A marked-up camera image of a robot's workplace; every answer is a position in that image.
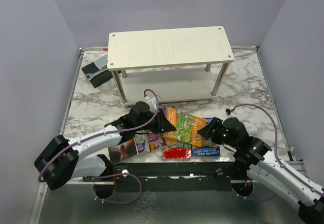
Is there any black foam block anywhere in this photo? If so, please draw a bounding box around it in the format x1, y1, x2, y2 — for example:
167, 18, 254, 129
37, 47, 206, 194
82, 63, 113, 88

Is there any blue 91-storey treehouse book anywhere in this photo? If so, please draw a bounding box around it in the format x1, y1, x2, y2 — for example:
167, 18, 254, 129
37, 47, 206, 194
191, 116, 220, 158

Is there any silver metal wrench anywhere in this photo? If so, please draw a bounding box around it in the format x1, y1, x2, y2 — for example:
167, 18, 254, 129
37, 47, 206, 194
86, 69, 107, 81

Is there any grey white device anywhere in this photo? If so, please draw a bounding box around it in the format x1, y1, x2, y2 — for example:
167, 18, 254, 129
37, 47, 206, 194
94, 54, 108, 70

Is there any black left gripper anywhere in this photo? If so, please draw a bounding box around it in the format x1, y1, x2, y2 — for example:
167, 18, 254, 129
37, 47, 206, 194
135, 109, 176, 134

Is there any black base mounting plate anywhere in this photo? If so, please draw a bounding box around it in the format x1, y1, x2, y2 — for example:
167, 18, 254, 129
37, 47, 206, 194
80, 155, 259, 193

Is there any roald dahl charlie book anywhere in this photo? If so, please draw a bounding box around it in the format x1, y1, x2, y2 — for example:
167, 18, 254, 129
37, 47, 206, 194
149, 137, 172, 152

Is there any purple treehouse book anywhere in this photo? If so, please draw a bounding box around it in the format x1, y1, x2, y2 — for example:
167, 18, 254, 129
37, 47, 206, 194
135, 134, 149, 154
147, 132, 160, 144

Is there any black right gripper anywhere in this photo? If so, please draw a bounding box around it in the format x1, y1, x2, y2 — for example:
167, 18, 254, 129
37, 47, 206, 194
197, 116, 239, 149

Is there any dark three days book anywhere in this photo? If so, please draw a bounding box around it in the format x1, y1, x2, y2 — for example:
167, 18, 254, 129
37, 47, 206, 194
108, 139, 138, 164

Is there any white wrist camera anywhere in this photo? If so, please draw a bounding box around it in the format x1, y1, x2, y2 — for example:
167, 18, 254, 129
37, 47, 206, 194
144, 95, 157, 112
225, 107, 235, 116

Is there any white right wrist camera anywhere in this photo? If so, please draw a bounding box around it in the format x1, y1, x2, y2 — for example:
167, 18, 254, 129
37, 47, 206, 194
225, 107, 235, 116

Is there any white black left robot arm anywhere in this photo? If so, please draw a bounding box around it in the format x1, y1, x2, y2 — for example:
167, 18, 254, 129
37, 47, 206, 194
34, 101, 176, 190

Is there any purple treehouse book front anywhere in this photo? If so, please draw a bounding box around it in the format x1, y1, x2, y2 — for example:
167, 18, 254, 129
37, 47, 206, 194
135, 134, 149, 154

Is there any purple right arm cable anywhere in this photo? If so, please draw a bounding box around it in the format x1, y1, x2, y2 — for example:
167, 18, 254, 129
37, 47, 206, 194
227, 103, 324, 202

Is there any white two-tier shelf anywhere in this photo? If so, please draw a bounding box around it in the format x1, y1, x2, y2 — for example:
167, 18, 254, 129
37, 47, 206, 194
107, 26, 234, 106

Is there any orange 39-storey treehouse book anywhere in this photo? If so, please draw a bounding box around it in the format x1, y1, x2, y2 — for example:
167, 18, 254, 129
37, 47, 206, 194
163, 107, 207, 147

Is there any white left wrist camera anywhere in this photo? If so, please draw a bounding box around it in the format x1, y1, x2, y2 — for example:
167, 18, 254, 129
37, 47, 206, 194
144, 95, 157, 112

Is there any red treehouse book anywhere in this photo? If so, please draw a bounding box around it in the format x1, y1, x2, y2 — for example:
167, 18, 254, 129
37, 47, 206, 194
163, 142, 192, 159

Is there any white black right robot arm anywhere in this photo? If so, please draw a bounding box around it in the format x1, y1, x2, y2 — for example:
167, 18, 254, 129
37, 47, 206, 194
198, 118, 323, 223

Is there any purple treehouse book rear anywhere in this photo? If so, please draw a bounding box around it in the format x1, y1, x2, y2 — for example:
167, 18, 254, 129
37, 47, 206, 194
147, 132, 160, 144

